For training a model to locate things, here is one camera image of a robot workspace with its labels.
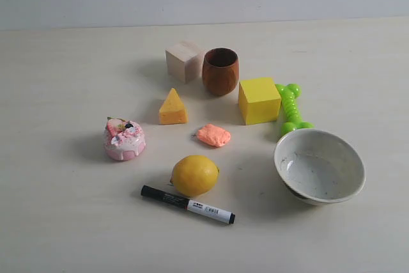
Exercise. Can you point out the light wooden cube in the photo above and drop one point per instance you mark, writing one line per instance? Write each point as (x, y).
(185, 61)

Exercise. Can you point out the green bone toy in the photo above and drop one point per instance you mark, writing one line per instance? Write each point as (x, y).
(294, 121)

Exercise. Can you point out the white ceramic bowl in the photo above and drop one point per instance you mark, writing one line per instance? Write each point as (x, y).
(318, 167)

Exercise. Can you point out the yellow lemon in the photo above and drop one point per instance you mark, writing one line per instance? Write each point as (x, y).
(194, 175)

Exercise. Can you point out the orange squishy lump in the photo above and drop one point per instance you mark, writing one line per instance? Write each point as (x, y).
(213, 135)

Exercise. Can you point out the black white marker pen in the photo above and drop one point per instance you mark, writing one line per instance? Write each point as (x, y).
(188, 205)

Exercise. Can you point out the yellow cheese wedge toy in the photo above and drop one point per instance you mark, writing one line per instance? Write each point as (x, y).
(173, 110)

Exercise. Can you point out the brown wooden cup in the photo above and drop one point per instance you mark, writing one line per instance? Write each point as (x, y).
(220, 72)

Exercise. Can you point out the yellow cube block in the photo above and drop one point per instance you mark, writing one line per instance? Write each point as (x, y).
(259, 100)

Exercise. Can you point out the pink cake toy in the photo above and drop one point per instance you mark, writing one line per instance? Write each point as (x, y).
(123, 140)

